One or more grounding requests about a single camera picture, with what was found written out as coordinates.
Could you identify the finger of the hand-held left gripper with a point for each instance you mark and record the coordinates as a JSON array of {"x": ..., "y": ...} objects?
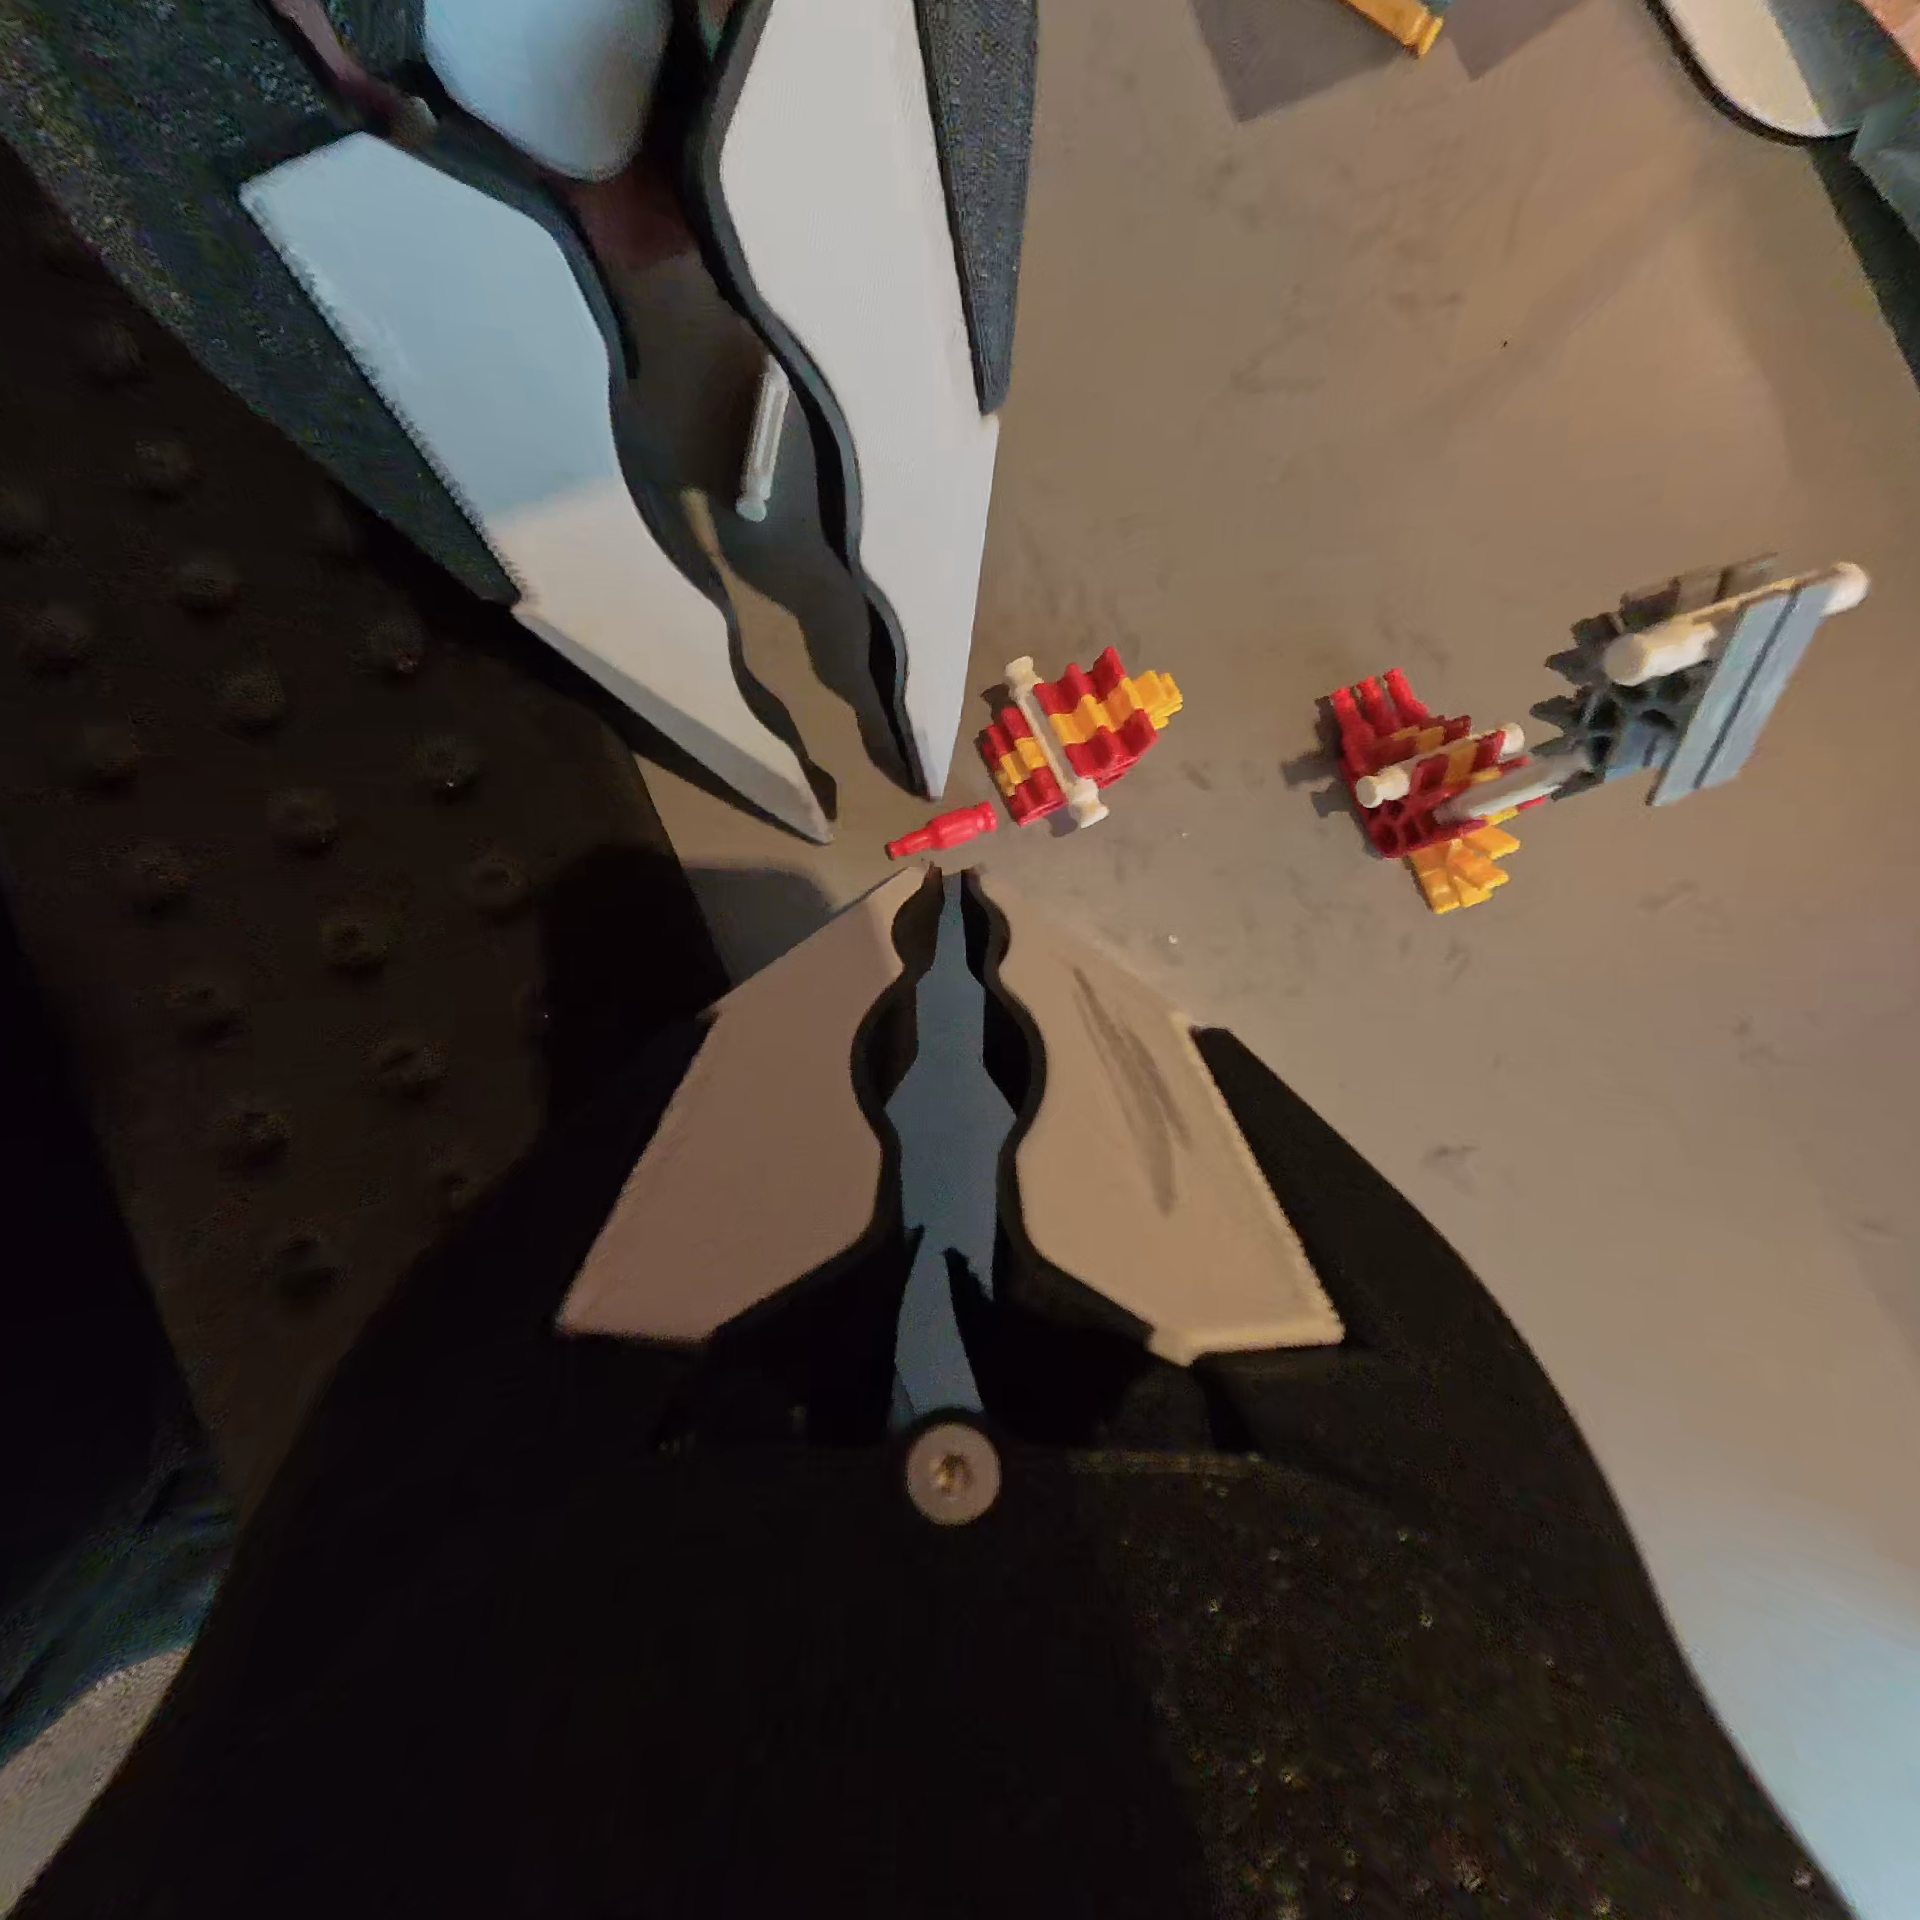
[
  {"x": 465, "y": 346},
  {"x": 855, "y": 224}
]

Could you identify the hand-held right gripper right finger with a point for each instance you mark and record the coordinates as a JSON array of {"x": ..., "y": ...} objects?
[{"x": 1155, "y": 1201}]

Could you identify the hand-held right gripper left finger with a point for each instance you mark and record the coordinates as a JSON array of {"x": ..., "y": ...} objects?
[{"x": 735, "y": 1170}]

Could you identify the short red toy rod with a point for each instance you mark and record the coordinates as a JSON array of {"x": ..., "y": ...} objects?
[{"x": 943, "y": 830}]

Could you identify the small red toy assembly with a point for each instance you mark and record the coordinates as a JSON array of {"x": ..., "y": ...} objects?
[{"x": 1395, "y": 818}]

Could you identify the red fan connector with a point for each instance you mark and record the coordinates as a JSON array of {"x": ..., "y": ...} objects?
[
  {"x": 1102, "y": 676},
  {"x": 1119, "y": 751}
]

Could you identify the short white toy rod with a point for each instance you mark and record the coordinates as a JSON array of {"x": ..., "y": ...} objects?
[
  {"x": 761, "y": 441},
  {"x": 1027, "y": 682}
]

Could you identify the yellow fan connector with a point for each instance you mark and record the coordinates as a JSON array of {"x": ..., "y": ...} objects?
[{"x": 1147, "y": 697}]

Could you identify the long yellow toy rod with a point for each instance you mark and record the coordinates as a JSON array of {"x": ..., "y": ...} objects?
[{"x": 1401, "y": 23}]

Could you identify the white document stand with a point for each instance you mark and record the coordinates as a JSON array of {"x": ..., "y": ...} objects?
[{"x": 1756, "y": 60}]

